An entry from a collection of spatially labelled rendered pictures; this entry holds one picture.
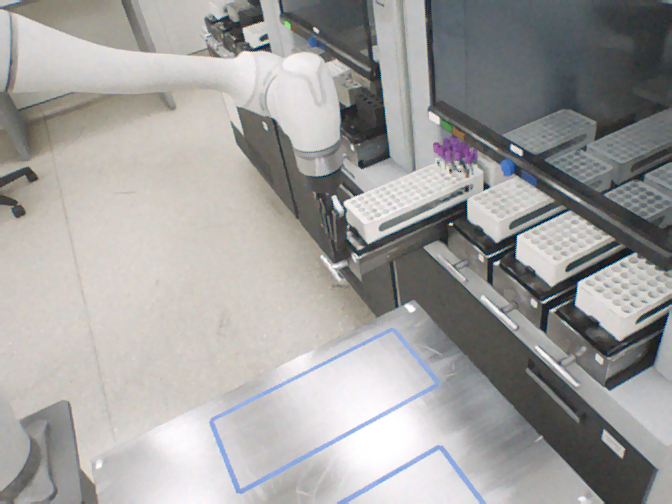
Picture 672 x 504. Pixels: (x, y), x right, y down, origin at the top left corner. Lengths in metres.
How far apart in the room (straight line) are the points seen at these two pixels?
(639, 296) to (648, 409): 0.18
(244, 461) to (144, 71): 0.59
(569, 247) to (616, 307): 0.16
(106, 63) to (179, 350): 1.55
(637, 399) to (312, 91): 0.73
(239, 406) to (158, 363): 1.32
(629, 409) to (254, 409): 0.60
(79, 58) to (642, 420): 0.98
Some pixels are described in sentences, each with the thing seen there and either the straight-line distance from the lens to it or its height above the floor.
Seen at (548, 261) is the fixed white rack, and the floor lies 0.87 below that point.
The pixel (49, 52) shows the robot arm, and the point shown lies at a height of 1.36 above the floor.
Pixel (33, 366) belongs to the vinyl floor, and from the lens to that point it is 2.57.
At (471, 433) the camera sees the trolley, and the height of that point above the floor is 0.82.
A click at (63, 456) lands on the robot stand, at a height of 0.70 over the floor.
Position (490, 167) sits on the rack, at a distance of 1.32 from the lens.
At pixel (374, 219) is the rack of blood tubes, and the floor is 0.86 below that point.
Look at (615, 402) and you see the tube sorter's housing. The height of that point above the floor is 0.73.
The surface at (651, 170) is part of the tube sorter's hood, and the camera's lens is 0.90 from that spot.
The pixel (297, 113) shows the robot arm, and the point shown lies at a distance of 1.02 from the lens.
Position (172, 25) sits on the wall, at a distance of 4.63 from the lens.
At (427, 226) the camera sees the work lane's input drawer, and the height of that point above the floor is 0.81.
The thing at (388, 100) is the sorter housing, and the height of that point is 0.92.
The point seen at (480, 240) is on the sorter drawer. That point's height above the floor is 0.82.
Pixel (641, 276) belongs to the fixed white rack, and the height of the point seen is 0.86.
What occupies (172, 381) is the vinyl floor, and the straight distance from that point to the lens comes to 2.21.
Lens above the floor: 1.59
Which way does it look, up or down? 40 degrees down
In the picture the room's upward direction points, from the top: 12 degrees counter-clockwise
